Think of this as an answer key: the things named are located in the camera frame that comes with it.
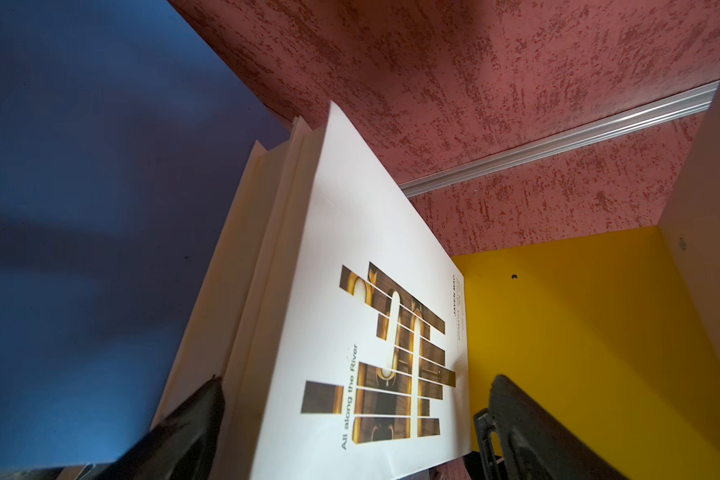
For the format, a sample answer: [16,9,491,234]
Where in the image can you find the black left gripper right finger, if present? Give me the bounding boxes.
[473,375,624,479]

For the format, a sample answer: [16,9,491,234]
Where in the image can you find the yellow pink blue bookshelf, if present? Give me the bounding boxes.
[0,1,720,479]

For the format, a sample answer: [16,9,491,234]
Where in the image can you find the white book brown pattern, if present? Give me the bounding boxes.
[211,105,471,479]

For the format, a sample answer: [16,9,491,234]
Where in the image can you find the white heritage cultural book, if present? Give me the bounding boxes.
[149,116,313,430]

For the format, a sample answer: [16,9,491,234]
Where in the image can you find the left corner aluminium profile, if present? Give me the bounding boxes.
[401,81,720,198]

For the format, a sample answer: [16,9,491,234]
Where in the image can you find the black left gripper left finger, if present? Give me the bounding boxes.
[97,377,225,479]

